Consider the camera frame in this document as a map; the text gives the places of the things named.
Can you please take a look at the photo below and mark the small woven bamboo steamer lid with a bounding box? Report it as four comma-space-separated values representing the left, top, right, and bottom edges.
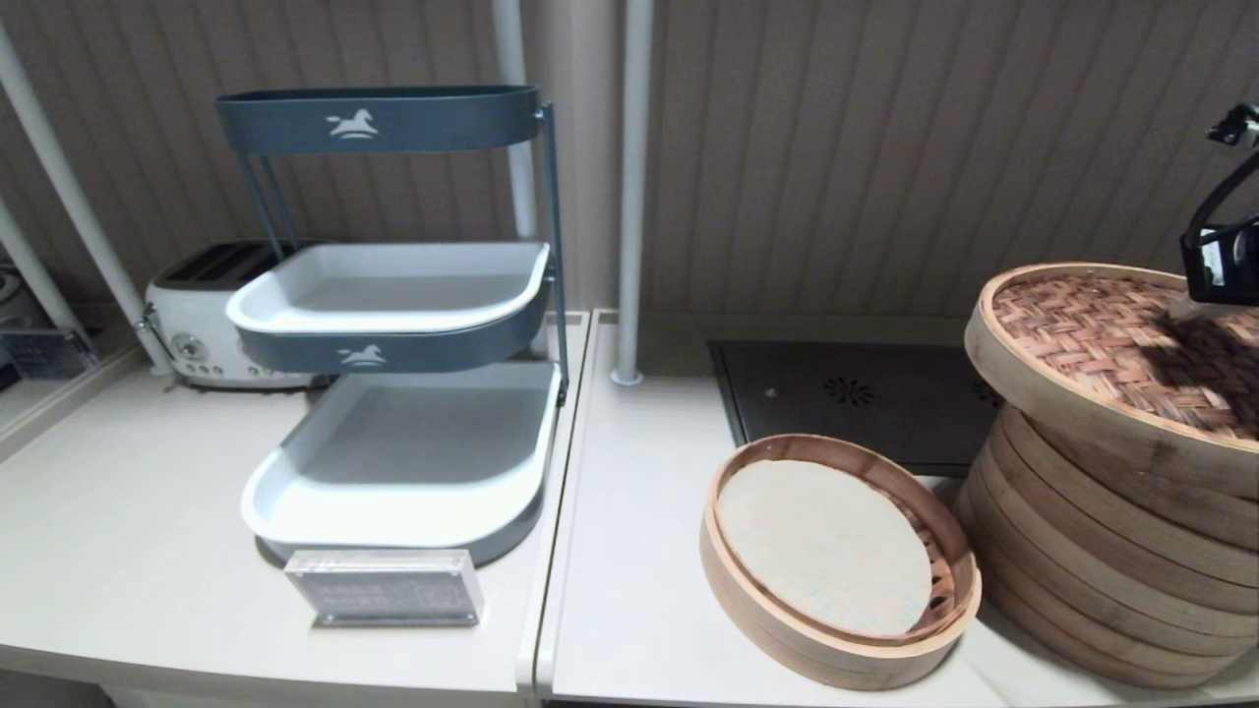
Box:
964, 262, 1259, 502

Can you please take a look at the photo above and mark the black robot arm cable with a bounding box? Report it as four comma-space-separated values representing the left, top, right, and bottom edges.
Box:
1180, 147, 1259, 247

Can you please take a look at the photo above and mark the clear acrylic warning sign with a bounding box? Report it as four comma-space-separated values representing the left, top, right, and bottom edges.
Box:
285, 549, 485, 628

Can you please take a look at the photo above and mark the white-lined blue rack tray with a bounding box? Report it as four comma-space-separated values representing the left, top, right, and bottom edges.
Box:
241, 360, 564, 566
226, 242, 552, 375

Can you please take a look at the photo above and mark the three-tier blue tray rack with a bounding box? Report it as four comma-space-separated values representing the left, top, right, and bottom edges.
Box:
239, 100, 572, 407

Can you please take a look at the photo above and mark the white retro toaster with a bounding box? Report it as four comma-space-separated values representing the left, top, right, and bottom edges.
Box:
145, 240, 326, 389

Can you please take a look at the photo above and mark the black induction cooktop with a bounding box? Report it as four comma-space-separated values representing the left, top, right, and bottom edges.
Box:
708, 341, 1004, 478

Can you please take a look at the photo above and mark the dark blue horse-logo rack tier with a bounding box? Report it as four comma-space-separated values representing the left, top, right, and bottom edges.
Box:
216, 86, 543, 157

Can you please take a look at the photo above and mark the small grey sign block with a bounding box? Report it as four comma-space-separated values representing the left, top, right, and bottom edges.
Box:
0, 327, 96, 381

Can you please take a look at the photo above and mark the white metal shelf pole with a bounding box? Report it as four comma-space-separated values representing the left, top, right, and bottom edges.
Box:
0, 18, 176, 377
490, 0, 540, 245
0, 200, 85, 333
610, 0, 655, 386

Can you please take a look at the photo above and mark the round beige steamer liner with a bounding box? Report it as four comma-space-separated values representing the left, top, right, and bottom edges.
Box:
715, 459, 935, 637

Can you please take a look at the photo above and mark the black cylindrical wrist camera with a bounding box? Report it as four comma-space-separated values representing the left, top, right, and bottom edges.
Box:
1208, 101, 1259, 148

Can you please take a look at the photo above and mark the small bamboo steamer basket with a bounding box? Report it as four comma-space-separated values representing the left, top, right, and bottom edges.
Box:
699, 434, 983, 691

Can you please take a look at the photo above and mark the large bamboo steamer basket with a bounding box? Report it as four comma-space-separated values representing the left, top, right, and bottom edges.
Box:
984, 413, 1259, 616
959, 472, 1259, 689

